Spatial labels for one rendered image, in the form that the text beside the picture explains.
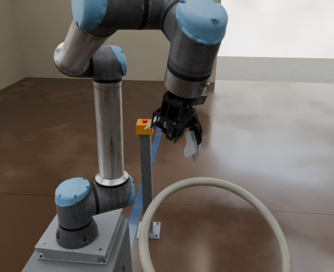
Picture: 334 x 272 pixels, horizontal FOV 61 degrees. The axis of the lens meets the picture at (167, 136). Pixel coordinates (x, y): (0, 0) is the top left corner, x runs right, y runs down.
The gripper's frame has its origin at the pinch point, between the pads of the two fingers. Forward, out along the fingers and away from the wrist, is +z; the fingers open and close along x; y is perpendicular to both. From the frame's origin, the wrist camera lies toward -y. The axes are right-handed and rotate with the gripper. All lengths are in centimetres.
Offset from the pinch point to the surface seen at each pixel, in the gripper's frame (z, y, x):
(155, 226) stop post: 192, -66, -25
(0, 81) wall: 385, -194, -535
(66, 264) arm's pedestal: 82, 24, -24
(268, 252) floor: 168, -99, 65
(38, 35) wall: 326, -322, -560
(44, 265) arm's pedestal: 84, 30, -31
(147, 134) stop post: 97, -75, -56
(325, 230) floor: 167, -154, 100
